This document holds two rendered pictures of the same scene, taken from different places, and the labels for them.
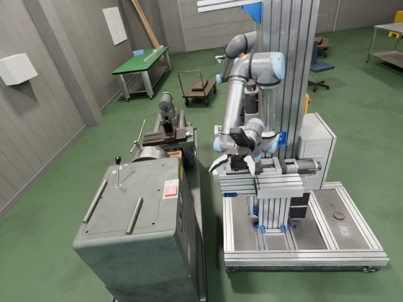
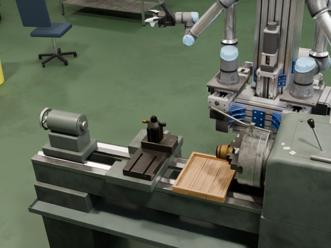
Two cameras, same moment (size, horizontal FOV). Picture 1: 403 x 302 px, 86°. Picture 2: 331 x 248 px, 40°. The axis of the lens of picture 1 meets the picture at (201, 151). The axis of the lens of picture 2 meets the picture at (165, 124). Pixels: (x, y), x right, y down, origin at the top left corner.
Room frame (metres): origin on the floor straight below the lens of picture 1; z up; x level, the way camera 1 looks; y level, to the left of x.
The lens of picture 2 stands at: (1.02, 2.42, 2.54)
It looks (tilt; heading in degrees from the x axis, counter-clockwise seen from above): 31 degrees down; 290
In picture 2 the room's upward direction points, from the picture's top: 3 degrees counter-clockwise
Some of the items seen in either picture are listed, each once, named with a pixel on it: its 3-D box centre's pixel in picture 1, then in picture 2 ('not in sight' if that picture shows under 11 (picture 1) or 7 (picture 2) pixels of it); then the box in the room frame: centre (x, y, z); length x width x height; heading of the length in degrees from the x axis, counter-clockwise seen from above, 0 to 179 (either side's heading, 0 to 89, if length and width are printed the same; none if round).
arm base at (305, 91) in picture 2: not in sight; (302, 86); (1.08, -0.25, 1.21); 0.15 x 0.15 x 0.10
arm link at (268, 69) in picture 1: (265, 108); (321, 31); (1.01, -0.37, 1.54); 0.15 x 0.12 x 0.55; 59
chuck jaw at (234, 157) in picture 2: not in sight; (235, 162); (1.35, 0.48, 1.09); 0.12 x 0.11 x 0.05; 87
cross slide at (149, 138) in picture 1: (165, 137); (151, 154); (1.89, 0.34, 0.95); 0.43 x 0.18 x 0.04; 87
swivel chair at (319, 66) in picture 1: (317, 64); (49, 26); (4.54, -2.74, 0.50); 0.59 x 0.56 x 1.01; 77
